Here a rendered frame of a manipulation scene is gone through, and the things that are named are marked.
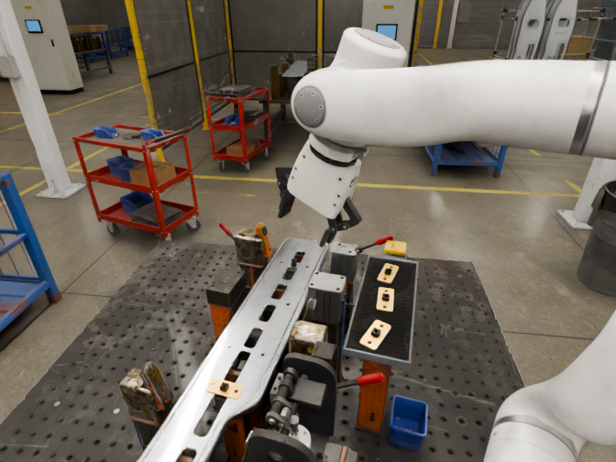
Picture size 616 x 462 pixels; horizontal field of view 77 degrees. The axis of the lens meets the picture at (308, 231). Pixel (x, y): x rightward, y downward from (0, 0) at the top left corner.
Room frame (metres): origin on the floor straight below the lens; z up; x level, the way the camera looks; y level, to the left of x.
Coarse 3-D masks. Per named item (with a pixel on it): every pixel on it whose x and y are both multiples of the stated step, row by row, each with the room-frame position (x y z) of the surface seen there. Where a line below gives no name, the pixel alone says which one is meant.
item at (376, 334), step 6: (372, 324) 0.64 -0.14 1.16; (378, 324) 0.64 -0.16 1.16; (384, 324) 0.64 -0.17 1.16; (372, 330) 0.61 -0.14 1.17; (378, 330) 0.61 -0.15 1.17; (384, 330) 0.62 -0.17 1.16; (366, 336) 0.60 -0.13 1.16; (372, 336) 0.60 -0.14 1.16; (378, 336) 0.60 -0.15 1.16; (384, 336) 0.61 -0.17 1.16; (360, 342) 0.59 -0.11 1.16; (366, 342) 0.59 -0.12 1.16; (372, 342) 0.59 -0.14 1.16; (378, 342) 0.59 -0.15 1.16; (372, 348) 0.57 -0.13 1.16
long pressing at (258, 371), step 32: (288, 256) 1.16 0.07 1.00; (320, 256) 1.16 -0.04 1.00; (256, 288) 0.97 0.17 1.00; (288, 288) 0.97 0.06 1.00; (256, 320) 0.83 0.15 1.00; (288, 320) 0.83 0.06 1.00; (224, 352) 0.71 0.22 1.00; (256, 352) 0.71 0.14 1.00; (192, 384) 0.61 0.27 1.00; (256, 384) 0.61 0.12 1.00; (192, 416) 0.53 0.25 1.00; (224, 416) 0.52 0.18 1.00; (160, 448) 0.46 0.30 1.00; (192, 448) 0.46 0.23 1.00
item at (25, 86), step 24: (0, 0) 3.91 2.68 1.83; (0, 24) 3.86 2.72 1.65; (0, 48) 3.88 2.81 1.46; (24, 48) 3.99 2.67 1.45; (24, 72) 3.89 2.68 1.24; (24, 96) 3.87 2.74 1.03; (48, 120) 3.99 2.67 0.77; (48, 144) 3.88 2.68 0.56; (48, 168) 3.87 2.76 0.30; (48, 192) 3.86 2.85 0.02; (72, 192) 3.87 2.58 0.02
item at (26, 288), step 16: (0, 176) 2.05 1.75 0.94; (16, 192) 2.10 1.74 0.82; (16, 208) 2.06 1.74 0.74; (16, 224) 2.06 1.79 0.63; (16, 240) 1.98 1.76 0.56; (32, 240) 2.07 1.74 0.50; (0, 256) 1.84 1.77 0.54; (32, 256) 2.06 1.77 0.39; (48, 272) 2.09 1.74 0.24; (0, 288) 2.02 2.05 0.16; (16, 288) 2.02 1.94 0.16; (32, 288) 2.02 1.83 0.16; (48, 288) 2.04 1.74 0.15; (0, 304) 1.86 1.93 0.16; (16, 304) 1.82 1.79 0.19; (0, 320) 1.68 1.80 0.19
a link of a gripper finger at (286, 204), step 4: (280, 180) 0.61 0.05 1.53; (280, 184) 0.60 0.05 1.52; (284, 184) 0.61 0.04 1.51; (280, 188) 0.60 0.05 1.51; (284, 188) 0.60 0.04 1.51; (292, 196) 0.61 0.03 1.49; (280, 200) 0.61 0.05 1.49; (284, 200) 0.59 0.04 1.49; (288, 200) 0.60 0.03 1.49; (292, 200) 0.61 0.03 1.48; (280, 204) 0.61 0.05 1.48; (284, 204) 0.59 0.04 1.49; (288, 204) 0.60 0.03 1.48; (280, 208) 0.60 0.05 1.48; (284, 208) 0.60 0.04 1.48; (288, 208) 0.61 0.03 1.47; (280, 212) 0.60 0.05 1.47; (284, 212) 0.60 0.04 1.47; (288, 212) 0.62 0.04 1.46; (280, 216) 0.60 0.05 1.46
